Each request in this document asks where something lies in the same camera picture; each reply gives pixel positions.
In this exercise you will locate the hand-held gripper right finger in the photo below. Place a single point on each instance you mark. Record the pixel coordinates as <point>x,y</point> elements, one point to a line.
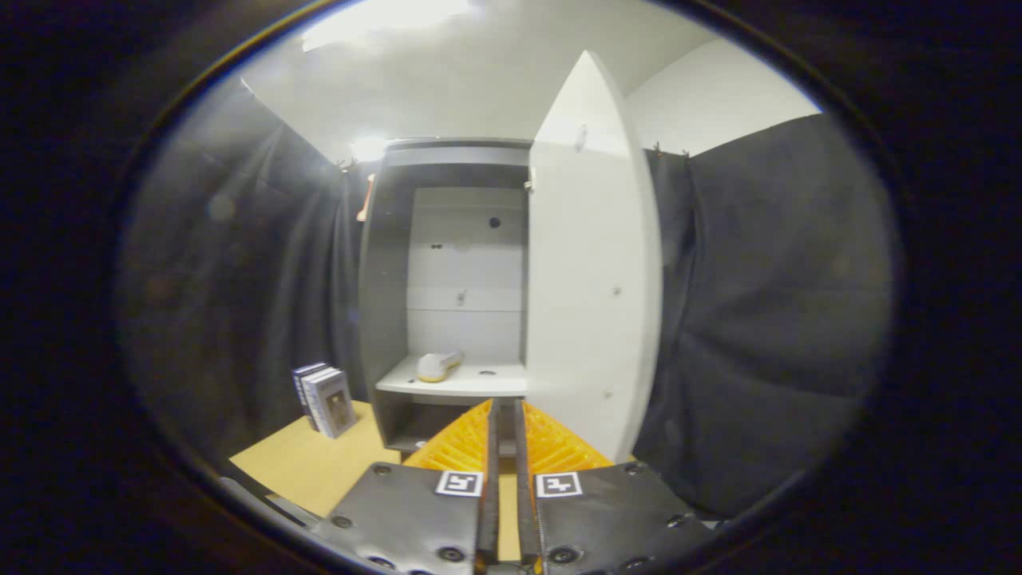
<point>523,479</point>

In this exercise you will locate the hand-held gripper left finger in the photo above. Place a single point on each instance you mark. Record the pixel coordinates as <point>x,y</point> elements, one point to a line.
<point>490,479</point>

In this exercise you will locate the white sneaker shoe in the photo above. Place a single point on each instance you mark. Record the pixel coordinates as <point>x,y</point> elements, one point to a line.
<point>437,366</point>

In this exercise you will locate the grey shoe cabinet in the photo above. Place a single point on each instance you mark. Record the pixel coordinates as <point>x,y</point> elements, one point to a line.
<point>383,319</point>

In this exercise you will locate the white shoe cabinet door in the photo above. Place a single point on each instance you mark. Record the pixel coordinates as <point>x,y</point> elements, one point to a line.
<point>591,279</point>

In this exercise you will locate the dark blue box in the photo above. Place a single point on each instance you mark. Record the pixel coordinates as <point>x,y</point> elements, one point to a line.
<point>300,391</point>

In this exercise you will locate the black backdrop cloth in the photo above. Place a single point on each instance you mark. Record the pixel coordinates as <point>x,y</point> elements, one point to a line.
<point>766,319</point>

